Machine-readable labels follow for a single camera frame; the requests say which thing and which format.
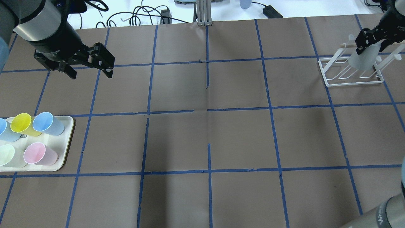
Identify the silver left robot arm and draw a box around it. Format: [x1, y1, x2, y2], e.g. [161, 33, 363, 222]
[0, 0, 115, 79]

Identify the light blue plastic cup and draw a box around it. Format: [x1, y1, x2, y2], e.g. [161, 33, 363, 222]
[32, 112, 65, 136]

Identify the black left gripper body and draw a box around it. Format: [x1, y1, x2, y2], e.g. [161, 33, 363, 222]
[28, 22, 115, 73]

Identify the pale green plastic cup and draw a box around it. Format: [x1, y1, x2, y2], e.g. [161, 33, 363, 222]
[0, 144, 27, 168]

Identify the blue cup on desk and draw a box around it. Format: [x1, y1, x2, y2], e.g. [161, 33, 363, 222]
[239, 0, 252, 9]

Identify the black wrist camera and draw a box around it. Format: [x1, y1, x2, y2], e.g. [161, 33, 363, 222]
[55, 0, 87, 14]

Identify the cream plastic tray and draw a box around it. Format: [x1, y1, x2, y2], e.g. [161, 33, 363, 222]
[0, 116, 75, 172]

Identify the black power adapter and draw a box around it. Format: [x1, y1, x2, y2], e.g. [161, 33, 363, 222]
[262, 5, 283, 19]

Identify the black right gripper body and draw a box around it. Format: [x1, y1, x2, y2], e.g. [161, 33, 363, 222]
[355, 0, 405, 52]

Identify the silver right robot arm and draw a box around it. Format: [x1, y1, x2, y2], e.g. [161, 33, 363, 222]
[343, 0, 405, 228]

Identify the grey plastic cup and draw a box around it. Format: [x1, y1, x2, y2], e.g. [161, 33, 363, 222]
[348, 43, 381, 71]

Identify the yellow plastic cup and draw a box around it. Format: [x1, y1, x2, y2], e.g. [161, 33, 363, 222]
[10, 113, 42, 137]

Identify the white wire cup rack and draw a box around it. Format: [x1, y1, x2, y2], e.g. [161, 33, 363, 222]
[318, 34, 404, 87]

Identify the aluminium frame post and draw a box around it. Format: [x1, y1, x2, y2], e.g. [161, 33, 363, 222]
[195, 0, 212, 26]

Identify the black camera cable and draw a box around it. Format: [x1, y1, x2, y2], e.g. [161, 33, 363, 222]
[84, 0, 109, 12]

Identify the pink plastic cup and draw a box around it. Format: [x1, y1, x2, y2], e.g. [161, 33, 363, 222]
[23, 142, 59, 166]

